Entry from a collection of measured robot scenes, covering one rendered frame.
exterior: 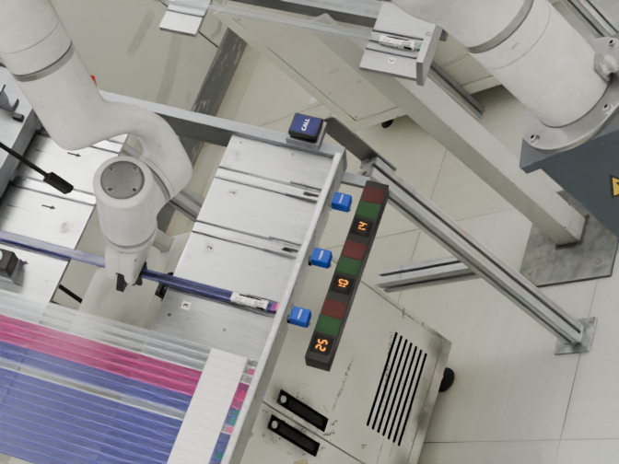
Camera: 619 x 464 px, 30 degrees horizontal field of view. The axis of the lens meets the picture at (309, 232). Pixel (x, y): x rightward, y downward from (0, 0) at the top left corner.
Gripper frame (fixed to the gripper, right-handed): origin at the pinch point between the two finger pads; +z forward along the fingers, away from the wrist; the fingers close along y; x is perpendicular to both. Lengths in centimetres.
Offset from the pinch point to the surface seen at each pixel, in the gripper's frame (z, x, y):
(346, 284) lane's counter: -3.8, 33.6, -8.1
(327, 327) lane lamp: -3.7, 32.9, 0.0
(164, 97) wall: 182, -55, -139
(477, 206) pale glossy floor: 74, 56, -74
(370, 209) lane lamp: -3.8, 33.3, -22.5
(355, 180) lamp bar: -0.5, 29.1, -28.7
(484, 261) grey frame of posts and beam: 21, 56, -33
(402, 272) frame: 41, 43, -34
